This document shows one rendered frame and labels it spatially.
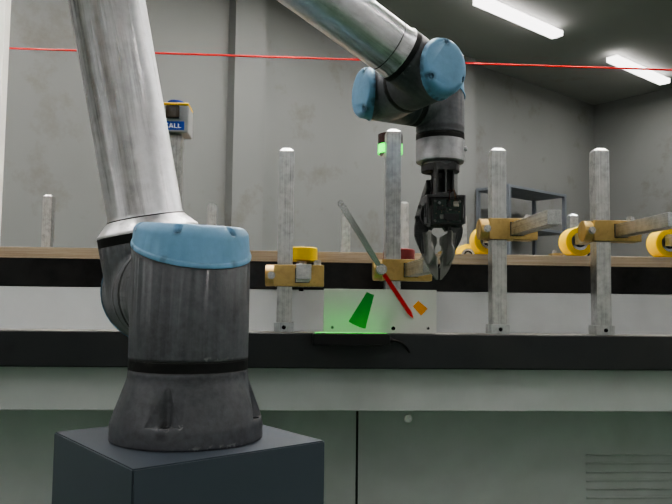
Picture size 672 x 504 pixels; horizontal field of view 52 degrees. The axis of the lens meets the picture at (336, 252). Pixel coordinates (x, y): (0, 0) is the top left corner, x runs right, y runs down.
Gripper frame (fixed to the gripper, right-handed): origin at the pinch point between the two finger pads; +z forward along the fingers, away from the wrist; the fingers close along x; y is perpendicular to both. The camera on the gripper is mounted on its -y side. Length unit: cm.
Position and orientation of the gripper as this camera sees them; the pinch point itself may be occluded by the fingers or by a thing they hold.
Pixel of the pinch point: (437, 273)
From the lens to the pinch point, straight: 131.9
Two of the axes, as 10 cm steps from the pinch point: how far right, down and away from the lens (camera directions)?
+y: 0.6, -0.7, -10.0
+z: -0.1, 10.0, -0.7
